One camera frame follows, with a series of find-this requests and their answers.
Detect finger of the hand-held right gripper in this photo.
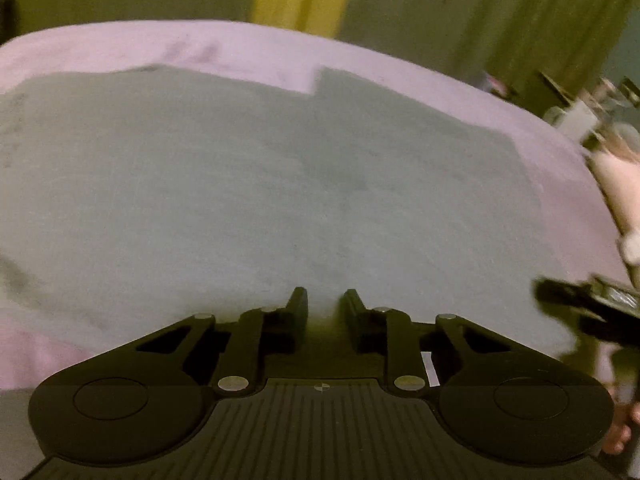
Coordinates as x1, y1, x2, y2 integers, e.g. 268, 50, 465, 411
532, 277, 601, 322

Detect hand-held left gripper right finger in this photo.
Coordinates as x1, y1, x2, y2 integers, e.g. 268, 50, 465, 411
340, 288, 516, 397

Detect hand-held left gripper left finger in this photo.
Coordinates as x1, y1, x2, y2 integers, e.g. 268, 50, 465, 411
127, 287, 310, 397

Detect grey sweatpants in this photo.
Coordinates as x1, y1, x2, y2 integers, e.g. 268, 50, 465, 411
0, 62, 576, 361

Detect person's right forearm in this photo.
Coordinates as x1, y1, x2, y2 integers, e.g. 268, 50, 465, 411
589, 124, 640, 267

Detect person's right hand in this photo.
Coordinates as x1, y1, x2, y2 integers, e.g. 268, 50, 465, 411
602, 402, 635, 457

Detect dark nightstand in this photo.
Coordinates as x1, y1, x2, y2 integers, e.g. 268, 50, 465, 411
536, 70, 640, 147

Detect pink and dark item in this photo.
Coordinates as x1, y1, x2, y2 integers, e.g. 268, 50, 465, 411
481, 72, 520, 102

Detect pink bed sheet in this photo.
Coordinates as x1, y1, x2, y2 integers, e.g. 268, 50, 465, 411
0, 19, 632, 392

